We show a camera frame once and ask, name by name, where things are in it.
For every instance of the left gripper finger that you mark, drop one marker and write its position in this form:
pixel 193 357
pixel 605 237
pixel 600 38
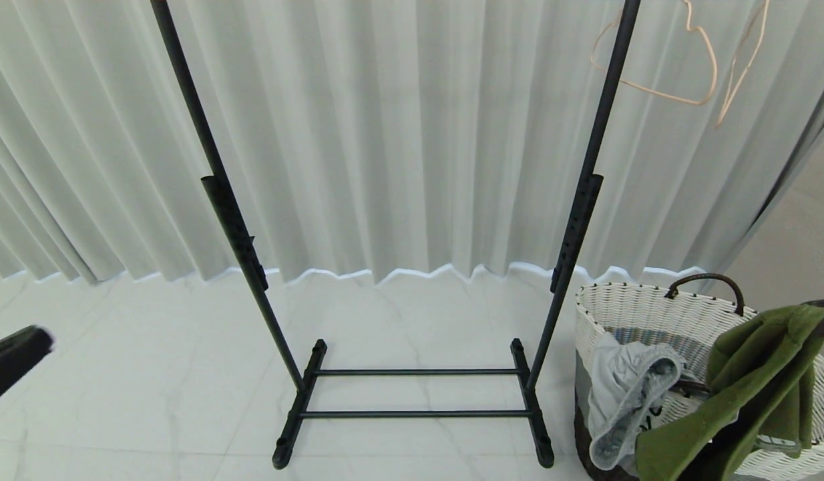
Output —
pixel 15 364

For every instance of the green long-sleeved shirt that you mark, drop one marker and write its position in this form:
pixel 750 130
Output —
pixel 752 347

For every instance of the pink clothes hanger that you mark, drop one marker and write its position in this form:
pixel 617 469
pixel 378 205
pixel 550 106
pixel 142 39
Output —
pixel 746 67
pixel 659 92

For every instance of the white laundry basket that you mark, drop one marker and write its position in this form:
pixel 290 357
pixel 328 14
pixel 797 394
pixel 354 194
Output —
pixel 652 307

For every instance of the black clothes rack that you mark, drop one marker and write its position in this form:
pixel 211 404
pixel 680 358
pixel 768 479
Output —
pixel 419 371

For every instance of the pale grey shorts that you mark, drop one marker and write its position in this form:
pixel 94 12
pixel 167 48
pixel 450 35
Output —
pixel 619 401

